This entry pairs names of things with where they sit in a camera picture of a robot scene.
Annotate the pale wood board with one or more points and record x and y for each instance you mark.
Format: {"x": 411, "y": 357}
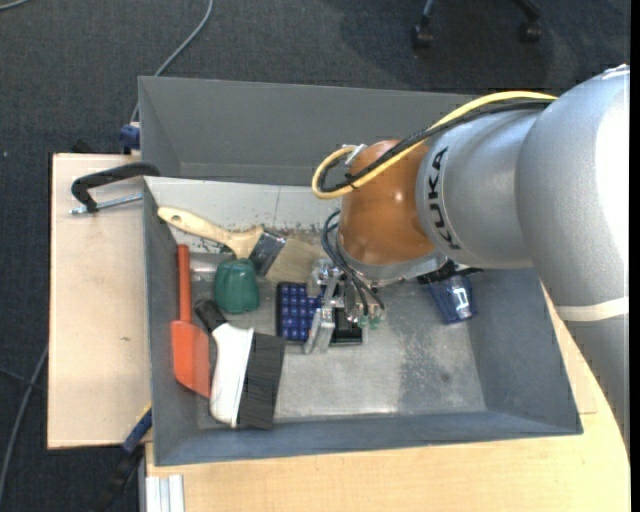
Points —
{"x": 95, "y": 310}

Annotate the clear blue plastic cup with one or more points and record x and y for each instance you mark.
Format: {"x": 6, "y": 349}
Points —
{"x": 456, "y": 300}

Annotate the grey metal bin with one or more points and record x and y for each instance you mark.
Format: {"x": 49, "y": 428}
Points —
{"x": 350, "y": 390}

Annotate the orange plastic spatula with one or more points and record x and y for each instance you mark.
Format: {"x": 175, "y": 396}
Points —
{"x": 190, "y": 355}

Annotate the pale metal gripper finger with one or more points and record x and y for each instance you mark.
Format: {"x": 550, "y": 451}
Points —
{"x": 326, "y": 330}
{"x": 313, "y": 336}

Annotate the black calculator with blue keys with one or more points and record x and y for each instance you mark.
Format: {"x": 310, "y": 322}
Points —
{"x": 293, "y": 313}

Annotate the green toy pepper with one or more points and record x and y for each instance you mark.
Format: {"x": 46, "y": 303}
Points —
{"x": 237, "y": 287}

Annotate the white hand brush black bristles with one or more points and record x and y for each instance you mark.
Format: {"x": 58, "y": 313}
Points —
{"x": 235, "y": 370}

